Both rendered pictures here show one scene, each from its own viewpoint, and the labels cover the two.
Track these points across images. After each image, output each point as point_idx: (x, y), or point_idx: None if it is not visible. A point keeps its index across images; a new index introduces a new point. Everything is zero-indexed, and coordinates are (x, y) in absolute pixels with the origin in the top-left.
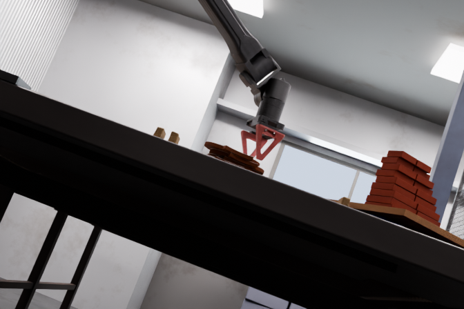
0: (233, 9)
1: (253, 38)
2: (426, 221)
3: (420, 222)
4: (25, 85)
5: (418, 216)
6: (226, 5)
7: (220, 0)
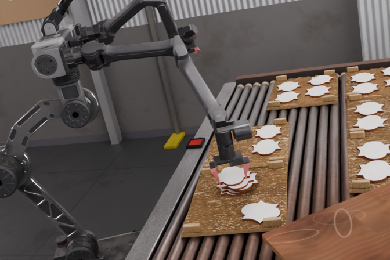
0: (197, 91)
1: (204, 107)
2: (274, 249)
3: (272, 249)
4: (195, 145)
5: (268, 242)
6: (195, 91)
7: (192, 89)
